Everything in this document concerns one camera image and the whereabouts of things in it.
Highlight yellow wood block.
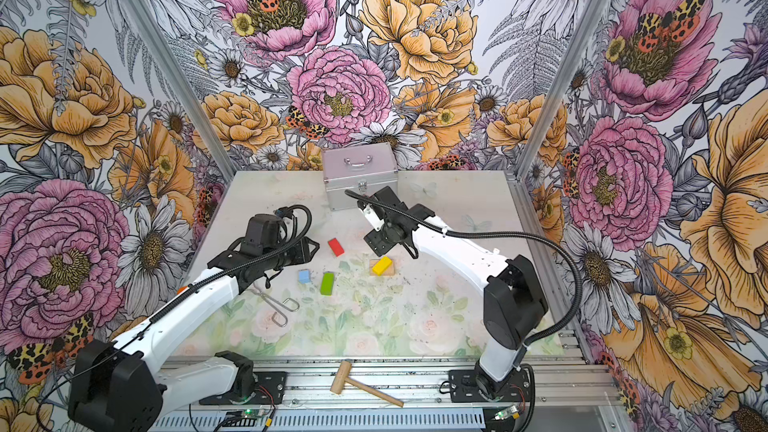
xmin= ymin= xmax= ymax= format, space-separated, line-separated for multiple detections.
xmin=371 ymin=256 xmax=393 ymax=276

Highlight natural wood block 51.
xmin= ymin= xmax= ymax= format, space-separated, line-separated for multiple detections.
xmin=369 ymin=257 xmax=395 ymax=277

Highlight red wood block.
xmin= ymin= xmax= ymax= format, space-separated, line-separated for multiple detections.
xmin=328 ymin=238 xmax=345 ymax=257

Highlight green wood block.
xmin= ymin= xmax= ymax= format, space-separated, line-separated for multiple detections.
xmin=320 ymin=272 xmax=335 ymax=296

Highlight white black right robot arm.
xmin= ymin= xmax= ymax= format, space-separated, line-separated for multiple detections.
xmin=345 ymin=187 xmax=549 ymax=401

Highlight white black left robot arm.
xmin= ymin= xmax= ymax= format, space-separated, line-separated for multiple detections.
xmin=67 ymin=205 xmax=319 ymax=431

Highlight light blue wood cube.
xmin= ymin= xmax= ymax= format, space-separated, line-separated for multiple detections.
xmin=298 ymin=270 xmax=311 ymax=284

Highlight silver pink metal case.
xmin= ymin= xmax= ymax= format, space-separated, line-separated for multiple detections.
xmin=322 ymin=143 xmax=398 ymax=211

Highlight metal tongs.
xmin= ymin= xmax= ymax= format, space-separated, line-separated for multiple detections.
xmin=248 ymin=285 xmax=300 ymax=328

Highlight wooden mallet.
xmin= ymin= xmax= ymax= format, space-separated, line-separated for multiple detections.
xmin=330 ymin=360 xmax=404 ymax=408

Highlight left circuit board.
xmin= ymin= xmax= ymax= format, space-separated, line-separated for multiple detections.
xmin=225 ymin=409 xmax=276 ymax=425

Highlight circuit board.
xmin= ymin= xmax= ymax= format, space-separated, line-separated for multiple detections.
xmin=493 ymin=405 xmax=520 ymax=421
xmin=225 ymin=409 xmax=276 ymax=425

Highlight right circuit board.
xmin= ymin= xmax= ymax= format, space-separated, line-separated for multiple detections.
xmin=493 ymin=405 xmax=520 ymax=421

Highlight left black cable hose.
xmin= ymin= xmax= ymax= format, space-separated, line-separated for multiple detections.
xmin=35 ymin=203 xmax=314 ymax=432

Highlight black cable hose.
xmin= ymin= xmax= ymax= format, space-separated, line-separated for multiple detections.
xmin=344 ymin=188 xmax=584 ymax=432
xmin=35 ymin=203 xmax=314 ymax=432

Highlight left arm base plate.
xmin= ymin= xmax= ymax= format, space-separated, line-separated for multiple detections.
xmin=199 ymin=371 xmax=287 ymax=406

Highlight aluminium front rail frame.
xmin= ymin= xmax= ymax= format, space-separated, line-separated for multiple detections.
xmin=147 ymin=356 xmax=632 ymax=431

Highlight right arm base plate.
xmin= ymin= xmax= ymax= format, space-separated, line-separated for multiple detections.
xmin=447 ymin=369 xmax=534 ymax=403

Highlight right black cable hose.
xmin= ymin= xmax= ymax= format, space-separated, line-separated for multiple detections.
xmin=344 ymin=188 xmax=584 ymax=432

